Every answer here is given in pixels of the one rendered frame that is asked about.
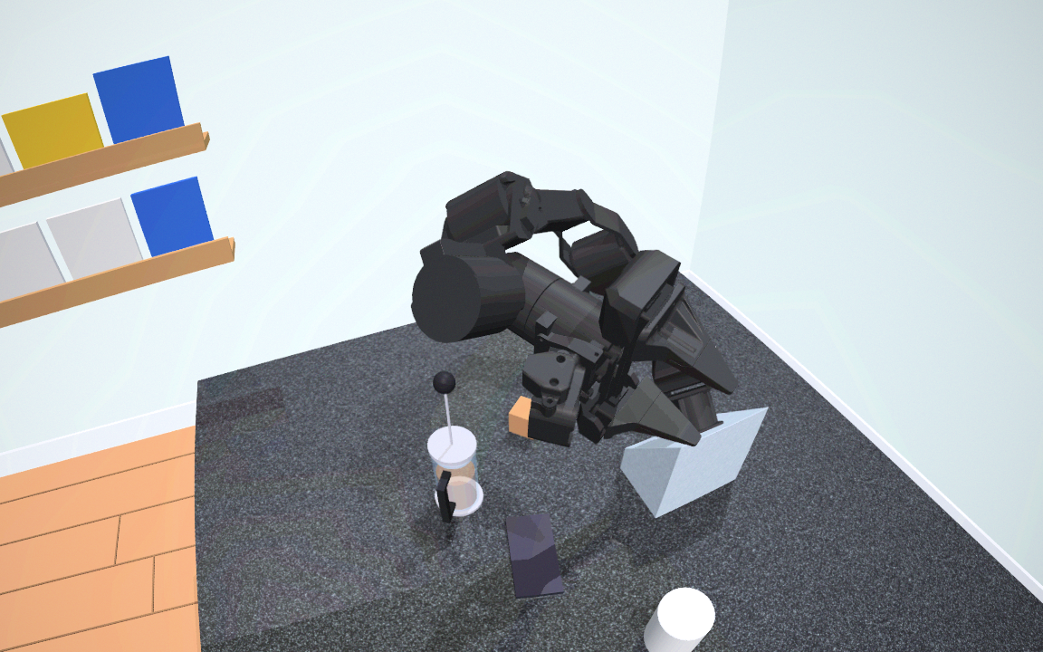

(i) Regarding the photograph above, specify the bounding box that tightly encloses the orange cube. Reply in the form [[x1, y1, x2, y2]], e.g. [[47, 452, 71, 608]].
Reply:
[[509, 396, 531, 438]]

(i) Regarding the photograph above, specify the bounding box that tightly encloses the glass french press with black knob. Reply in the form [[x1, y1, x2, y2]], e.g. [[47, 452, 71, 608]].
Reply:
[[427, 371, 483, 523]]

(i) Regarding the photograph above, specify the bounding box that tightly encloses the white cylinder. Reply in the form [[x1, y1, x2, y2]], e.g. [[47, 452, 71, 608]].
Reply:
[[644, 588, 715, 652]]

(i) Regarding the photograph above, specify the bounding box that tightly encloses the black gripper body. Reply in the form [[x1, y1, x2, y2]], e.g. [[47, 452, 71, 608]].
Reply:
[[524, 249, 681, 445]]

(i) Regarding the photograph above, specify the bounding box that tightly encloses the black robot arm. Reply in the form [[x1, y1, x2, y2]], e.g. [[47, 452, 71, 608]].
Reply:
[[411, 170, 723, 446]]

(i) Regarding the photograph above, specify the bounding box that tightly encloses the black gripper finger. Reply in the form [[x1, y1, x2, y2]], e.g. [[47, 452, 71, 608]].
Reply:
[[630, 282, 737, 395], [603, 376, 702, 446]]

